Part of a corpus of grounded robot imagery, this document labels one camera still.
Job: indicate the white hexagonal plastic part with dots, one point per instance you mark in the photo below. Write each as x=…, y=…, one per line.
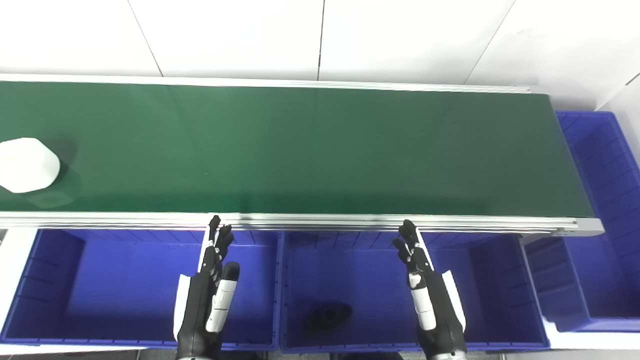
x=27, y=165

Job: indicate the blue plastic bin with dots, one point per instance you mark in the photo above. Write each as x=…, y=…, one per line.
x=100, y=285
x=605, y=165
x=360, y=270

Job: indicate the green conveyor belt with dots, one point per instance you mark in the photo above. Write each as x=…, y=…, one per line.
x=310, y=220
x=310, y=150

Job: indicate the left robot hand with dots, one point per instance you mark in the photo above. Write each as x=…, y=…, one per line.
x=197, y=310

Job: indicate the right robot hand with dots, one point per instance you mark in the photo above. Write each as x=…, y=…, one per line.
x=440, y=315

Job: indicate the black plastic part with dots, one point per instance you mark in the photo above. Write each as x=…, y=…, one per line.
x=327, y=316

